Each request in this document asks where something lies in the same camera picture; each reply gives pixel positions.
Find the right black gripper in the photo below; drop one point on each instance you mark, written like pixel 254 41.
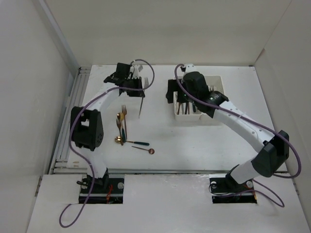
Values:
pixel 172 87

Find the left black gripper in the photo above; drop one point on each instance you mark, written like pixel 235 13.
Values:
pixel 137 93

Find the aluminium rail left side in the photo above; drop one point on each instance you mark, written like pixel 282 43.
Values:
pixel 61 149

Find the aluminium rail front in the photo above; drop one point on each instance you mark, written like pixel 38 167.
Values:
pixel 162 171

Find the small copper teaspoon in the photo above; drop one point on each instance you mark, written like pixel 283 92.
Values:
pixel 150 151

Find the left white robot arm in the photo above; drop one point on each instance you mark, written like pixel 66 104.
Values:
pixel 86 124

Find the left white plastic bin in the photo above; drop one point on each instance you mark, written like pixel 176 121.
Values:
pixel 184 109

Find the aluminium rail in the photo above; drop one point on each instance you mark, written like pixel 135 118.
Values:
pixel 61 149
pixel 162 171

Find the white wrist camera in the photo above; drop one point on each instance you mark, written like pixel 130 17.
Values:
pixel 188 68
pixel 135 73

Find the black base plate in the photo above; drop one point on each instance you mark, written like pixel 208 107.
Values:
pixel 105 190
pixel 226 192

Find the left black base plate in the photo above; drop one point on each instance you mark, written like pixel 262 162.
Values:
pixel 105 190

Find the black round spoon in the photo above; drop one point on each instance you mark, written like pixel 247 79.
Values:
pixel 187 108

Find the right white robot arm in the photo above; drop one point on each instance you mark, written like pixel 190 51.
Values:
pixel 272 149

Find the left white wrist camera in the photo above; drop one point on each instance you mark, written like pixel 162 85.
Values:
pixel 135 73

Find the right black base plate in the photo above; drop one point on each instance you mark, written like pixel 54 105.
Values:
pixel 226 192

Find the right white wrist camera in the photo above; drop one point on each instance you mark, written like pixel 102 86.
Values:
pixel 188 68

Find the rose gold fork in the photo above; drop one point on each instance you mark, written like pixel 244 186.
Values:
pixel 118 122

